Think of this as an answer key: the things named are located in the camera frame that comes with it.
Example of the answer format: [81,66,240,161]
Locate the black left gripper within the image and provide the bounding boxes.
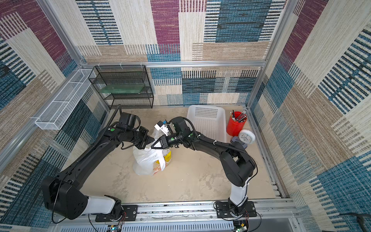
[127,126,157,149]

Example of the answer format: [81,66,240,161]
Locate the white plastic bag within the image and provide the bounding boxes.
[133,145,172,176]

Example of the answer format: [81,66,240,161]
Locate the white perforated plastic basket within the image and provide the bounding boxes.
[187,105,227,143]

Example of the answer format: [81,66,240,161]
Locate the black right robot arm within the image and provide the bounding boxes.
[151,117,259,219]

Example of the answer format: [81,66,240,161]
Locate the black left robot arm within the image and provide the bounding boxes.
[41,112,154,221]

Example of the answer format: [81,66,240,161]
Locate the green board on shelf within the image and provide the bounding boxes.
[99,84,145,94]

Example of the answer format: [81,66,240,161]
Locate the red pen cup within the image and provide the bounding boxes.
[226,116,246,136]

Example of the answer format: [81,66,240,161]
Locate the pens in cup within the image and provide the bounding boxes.
[230,110,247,123]

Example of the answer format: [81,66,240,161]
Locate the white round clock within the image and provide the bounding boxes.
[231,129,256,149]

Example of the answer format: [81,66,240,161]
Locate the black corrugated right cable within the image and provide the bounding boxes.
[170,116,247,154]

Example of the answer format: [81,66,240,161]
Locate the black wire mesh shelf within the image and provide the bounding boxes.
[88,65,154,109]

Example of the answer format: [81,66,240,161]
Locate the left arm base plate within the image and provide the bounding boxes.
[95,205,138,223]

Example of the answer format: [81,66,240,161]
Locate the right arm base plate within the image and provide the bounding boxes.
[213,201,258,220]

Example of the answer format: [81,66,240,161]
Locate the white wire mesh tray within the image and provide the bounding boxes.
[35,69,92,130]

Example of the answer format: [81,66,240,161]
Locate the aluminium front rail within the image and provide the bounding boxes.
[48,199,305,232]

